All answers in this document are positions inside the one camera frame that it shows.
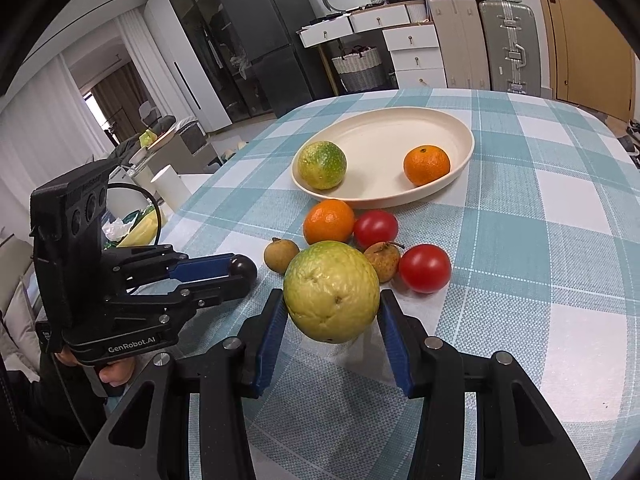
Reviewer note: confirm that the beige suitcase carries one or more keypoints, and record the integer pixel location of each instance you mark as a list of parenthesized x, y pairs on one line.
[(460, 40)]

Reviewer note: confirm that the white cylindrical container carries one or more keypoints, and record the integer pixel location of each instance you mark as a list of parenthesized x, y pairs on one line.
[(170, 187)]

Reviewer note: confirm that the white drawer unit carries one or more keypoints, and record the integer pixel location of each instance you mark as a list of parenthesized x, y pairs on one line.
[(415, 45)]

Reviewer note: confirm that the woven wicker basket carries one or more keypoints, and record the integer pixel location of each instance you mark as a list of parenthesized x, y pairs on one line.
[(359, 70)]

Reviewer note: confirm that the wooden door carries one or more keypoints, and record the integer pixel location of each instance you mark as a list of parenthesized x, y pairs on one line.
[(585, 35)]

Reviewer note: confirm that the orange tangerine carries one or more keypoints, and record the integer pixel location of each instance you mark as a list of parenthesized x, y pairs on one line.
[(426, 165), (329, 221)]

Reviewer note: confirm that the cream oval plate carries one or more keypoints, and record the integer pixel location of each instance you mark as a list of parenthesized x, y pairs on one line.
[(385, 130)]

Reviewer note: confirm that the white tall cabinet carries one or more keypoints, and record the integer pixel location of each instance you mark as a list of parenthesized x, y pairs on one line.
[(170, 50)]

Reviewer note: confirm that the large yellow-green guava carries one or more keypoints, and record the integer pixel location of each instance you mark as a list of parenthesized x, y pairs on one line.
[(331, 292)]

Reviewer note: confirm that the glass door cabinet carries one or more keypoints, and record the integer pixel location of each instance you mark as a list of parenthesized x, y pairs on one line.
[(200, 35)]

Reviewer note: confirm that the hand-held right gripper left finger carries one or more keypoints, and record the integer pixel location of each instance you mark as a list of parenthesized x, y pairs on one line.
[(272, 342)]

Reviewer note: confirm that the dark grey fridge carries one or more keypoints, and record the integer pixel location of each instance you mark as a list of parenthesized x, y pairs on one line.
[(270, 35)]

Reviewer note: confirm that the group of assorted shoes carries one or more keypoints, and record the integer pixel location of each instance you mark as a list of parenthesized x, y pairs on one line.
[(635, 140)]

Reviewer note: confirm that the green speckled guava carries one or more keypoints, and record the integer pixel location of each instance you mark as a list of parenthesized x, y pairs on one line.
[(322, 165)]

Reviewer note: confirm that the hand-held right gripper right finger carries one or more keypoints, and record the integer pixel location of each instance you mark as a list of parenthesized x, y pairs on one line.
[(395, 347)]

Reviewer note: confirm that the brown longan with stem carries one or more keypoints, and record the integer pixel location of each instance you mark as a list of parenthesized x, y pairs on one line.
[(385, 260)]

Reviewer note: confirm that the round brown longan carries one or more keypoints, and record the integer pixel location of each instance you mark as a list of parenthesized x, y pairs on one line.
[(280, 256)]

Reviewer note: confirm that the silver suitcase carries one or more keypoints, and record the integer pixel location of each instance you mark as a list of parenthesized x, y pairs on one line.
[(510, 45)]

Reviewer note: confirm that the person's left hand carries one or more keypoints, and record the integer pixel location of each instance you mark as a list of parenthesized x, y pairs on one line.
[(117, 372)]

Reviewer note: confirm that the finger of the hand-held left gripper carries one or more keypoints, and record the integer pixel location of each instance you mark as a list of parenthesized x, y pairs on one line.
[(200, 266), (210, 295)]

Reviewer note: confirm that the teal checked tablecloth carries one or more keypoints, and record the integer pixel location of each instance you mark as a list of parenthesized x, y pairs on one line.
[(525, 260)]

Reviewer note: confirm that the white curtain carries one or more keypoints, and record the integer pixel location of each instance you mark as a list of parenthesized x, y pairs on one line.
[(40, 130)]

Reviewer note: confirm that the red tomato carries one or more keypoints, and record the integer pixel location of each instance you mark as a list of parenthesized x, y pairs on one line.
[(376, 229), (425, 268)]

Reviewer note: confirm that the person's left forearm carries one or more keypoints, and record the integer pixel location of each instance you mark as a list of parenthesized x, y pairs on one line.
[(45, 410)]

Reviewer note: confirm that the brown curtain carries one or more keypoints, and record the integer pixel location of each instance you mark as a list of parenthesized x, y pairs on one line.
[(120, 95)]

